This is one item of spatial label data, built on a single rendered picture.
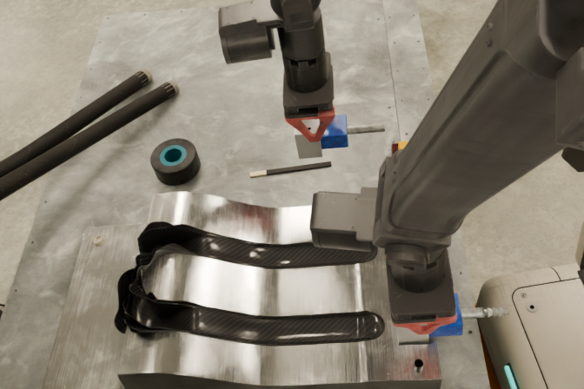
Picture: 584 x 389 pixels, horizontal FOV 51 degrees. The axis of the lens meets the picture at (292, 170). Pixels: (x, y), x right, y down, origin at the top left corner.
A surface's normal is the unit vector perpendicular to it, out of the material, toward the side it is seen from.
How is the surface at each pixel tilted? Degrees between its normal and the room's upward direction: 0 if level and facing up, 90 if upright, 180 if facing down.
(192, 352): 25
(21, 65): 0
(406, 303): 5
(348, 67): 0
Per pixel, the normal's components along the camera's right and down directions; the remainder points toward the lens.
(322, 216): -0.33, -0.29
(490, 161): -0.18, 0.95
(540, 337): -0.11, -0.62
